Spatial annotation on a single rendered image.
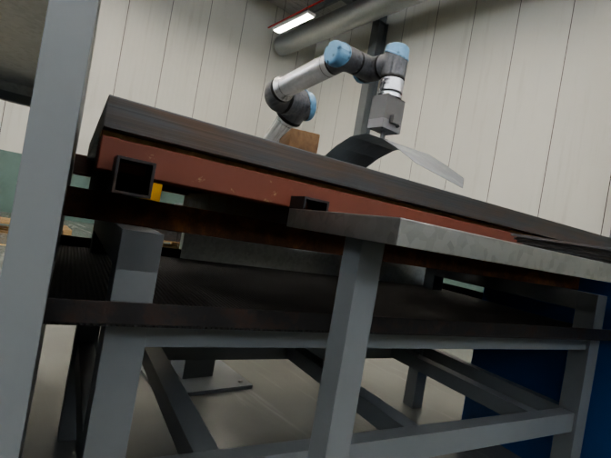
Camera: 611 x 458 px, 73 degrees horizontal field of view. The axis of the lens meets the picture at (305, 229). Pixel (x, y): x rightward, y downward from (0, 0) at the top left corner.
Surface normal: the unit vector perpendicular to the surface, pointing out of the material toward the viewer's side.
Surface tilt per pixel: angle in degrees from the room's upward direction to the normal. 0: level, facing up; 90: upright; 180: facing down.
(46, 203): 90
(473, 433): 90
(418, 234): 90
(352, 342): 90
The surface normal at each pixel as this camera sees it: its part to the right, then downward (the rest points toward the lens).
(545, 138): -0.77, -0.14
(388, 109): 0.61, 0.11
